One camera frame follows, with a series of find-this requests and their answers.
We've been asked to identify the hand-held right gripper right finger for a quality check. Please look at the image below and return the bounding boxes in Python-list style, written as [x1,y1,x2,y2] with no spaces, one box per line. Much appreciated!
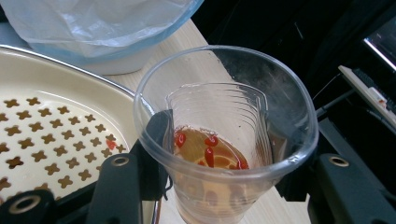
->
[270,118,396,224]

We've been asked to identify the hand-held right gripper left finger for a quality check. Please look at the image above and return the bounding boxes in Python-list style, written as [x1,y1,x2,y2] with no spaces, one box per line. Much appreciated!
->
[85,108,176,224]

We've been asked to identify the orange tea with red berries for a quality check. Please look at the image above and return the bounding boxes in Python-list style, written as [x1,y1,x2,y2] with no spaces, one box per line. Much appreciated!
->
[172,125,250,172]

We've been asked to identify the cream bin with perforated strainer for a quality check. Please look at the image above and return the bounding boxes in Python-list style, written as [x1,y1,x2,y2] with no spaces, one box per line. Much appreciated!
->
[0,44,163,224]

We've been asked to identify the clear plastic cup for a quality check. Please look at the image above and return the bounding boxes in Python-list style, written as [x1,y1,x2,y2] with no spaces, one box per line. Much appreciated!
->
[133,45,320,224]

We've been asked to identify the white and grey trash bin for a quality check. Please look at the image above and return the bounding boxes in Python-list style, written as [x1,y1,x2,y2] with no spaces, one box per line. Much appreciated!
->
[27,0,205,77]

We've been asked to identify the bright grey screen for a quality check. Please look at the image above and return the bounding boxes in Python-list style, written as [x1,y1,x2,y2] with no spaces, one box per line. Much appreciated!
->
[362,15,396,73]

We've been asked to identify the white plastic bin liner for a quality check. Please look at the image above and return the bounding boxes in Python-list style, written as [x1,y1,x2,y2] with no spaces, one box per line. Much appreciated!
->
[0,0,196,60]

